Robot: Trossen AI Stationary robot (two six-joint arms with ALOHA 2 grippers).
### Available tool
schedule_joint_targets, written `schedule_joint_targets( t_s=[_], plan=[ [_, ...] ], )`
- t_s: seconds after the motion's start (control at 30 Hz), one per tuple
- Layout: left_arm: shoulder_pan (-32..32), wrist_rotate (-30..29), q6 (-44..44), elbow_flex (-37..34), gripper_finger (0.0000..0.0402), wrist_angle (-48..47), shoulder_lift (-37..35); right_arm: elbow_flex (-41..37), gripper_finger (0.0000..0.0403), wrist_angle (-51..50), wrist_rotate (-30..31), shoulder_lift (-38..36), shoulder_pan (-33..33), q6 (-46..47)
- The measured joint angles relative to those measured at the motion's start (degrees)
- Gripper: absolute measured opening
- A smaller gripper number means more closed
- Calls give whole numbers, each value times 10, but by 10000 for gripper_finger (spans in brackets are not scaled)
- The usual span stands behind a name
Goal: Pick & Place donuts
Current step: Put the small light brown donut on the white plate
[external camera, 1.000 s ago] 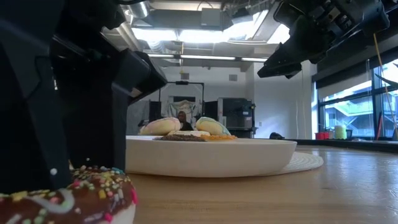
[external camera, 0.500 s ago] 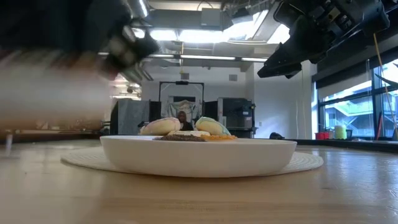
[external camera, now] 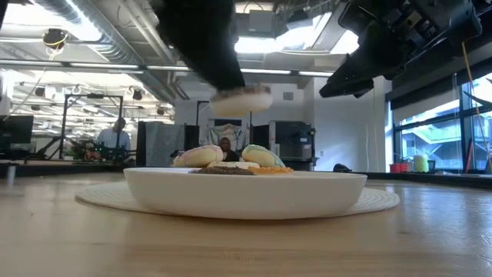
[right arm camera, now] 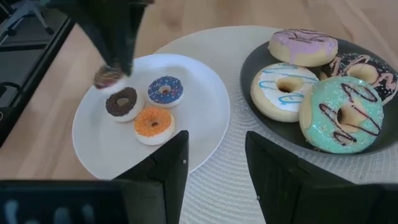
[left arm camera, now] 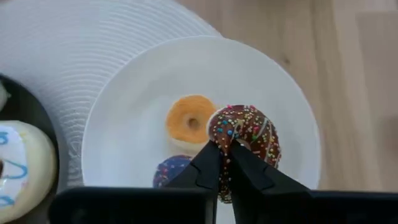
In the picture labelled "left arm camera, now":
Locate dark grey plate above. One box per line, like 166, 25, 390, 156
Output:
0, 73, 71, 224

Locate cream donut blue squiggle icing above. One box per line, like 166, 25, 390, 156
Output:
0, 120, 58, 224

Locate chocolate donut colourful sprinkles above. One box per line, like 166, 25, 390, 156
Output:
206, 104, 282, 205

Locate white iced cream donut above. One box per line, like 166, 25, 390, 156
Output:
0, 81, 10, 111

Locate white plate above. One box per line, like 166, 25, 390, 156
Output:
81, 35, 322, 224

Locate small blue iced donut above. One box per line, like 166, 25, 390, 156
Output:
152, 154, 193, 189

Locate white woven round placemat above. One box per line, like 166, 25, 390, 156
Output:
0, 0, 222, 187

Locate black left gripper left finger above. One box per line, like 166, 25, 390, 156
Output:
164, 139, 223, 191

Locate small orange iced donut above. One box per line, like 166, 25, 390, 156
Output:
165, 95, 218, 153

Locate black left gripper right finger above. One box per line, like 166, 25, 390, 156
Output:
228, 139, 312, 195

